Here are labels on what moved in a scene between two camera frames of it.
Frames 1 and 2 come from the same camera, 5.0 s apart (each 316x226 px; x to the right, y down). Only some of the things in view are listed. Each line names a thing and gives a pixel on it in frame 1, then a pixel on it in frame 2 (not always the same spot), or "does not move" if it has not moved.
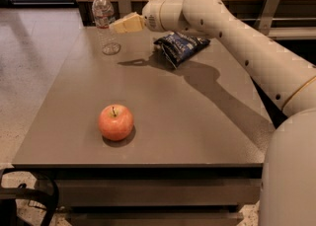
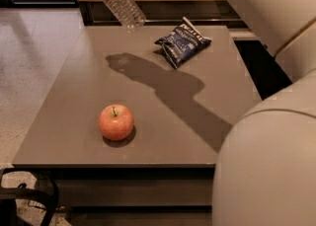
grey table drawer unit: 154,194 does not move
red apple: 116,122 does not move
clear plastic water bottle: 104,13 → 123,6
